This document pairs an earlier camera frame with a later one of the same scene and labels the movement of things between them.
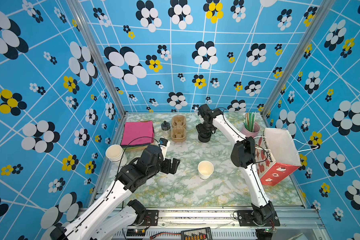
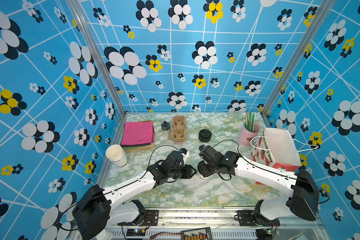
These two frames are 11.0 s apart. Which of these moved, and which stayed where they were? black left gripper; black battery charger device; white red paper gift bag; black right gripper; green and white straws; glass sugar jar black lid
Moved: black left gripper; black right gripper
Stayed: white red paper gift bag; glass sugar jar black lid; green and white straws; black battery charger device
